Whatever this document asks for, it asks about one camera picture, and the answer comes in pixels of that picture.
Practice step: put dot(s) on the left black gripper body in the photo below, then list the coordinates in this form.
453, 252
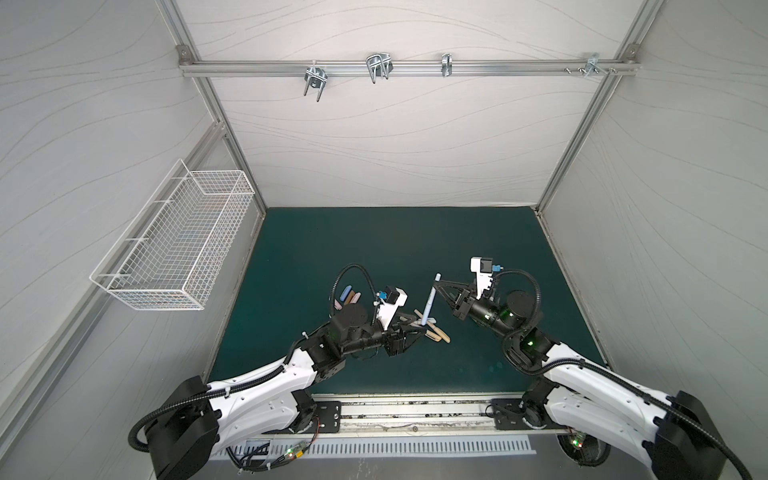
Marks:
390, 342

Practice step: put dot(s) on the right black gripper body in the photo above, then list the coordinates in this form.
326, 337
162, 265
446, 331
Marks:
462, 303

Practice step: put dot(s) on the lavender white pen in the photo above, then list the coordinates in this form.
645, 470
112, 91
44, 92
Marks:
430, 300

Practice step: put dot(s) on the blue pen cap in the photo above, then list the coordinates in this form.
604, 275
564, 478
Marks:
345, 293

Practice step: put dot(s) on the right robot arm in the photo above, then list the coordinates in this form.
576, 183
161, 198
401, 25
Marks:
672, 435

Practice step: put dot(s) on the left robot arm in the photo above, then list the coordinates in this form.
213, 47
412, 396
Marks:
199, 419

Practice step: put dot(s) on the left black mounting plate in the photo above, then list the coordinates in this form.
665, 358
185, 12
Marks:
323, 417

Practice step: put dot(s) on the black mounting plate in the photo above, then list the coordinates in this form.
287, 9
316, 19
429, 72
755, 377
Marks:
323, 417
510, 414

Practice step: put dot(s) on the green table mat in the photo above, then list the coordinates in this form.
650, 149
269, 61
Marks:
304, 257

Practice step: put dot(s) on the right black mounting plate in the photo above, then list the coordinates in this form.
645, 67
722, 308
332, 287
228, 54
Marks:
510, 414

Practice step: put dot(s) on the metal U-bolt hook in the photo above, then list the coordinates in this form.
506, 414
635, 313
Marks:
379, 65

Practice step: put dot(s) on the aluminium crossbar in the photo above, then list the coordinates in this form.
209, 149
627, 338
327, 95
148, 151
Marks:
401, 68

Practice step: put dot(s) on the metal U-bolt clamp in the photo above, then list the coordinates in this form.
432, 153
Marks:
315, 79

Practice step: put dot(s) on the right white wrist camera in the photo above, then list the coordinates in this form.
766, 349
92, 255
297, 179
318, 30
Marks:
483, 268

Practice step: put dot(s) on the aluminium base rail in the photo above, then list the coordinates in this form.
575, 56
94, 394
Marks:
420, 414

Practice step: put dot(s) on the white slotted cable duct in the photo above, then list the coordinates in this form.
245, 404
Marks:
421, 447

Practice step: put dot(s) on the small metal bracket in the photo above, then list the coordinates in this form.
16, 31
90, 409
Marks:
446, 65

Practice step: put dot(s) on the white wire basket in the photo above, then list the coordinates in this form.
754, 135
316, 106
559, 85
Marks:
169, 256

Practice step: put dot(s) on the metal hook bracket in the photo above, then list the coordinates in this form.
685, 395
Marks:
591, 67

